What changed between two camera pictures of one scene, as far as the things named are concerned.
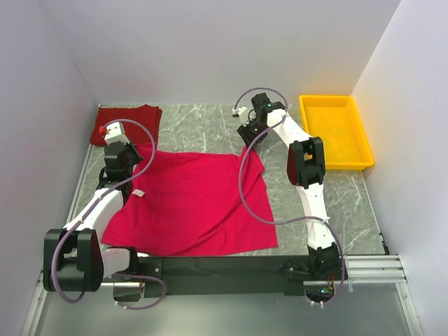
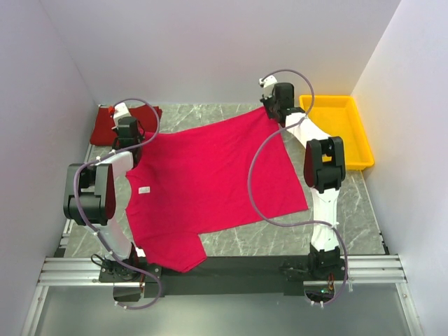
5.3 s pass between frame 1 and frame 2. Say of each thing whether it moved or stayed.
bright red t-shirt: moved
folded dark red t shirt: stayed
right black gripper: moved
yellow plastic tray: stayed
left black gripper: moved
